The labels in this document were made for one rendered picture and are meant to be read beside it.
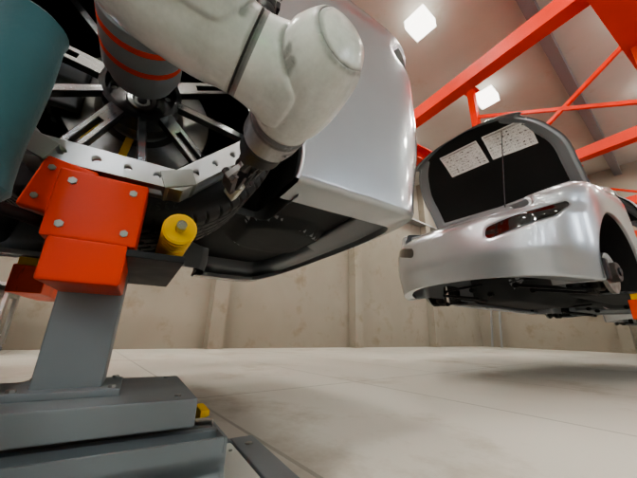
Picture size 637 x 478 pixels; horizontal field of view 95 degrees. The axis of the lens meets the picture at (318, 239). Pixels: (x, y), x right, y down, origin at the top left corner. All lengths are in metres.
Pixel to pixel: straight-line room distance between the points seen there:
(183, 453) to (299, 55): 0.58
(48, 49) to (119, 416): 0.53
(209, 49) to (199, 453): 0.57
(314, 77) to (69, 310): 0.58
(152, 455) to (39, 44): 0.59
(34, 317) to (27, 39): 5.87
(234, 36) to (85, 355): 0.58
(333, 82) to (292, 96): 0.05
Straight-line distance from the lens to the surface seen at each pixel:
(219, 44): 0.37
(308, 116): 0.38
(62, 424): 0.62
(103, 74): 0.84
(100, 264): 0.55
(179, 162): 0.85
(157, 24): 0.38
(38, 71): 0.56
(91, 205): 0.57
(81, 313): 0.70
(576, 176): 3.65
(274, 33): 0.38
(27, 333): 6.32
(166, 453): 0.60
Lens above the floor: 0.34
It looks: 18 degrees up
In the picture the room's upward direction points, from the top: 2 degrees clockwise
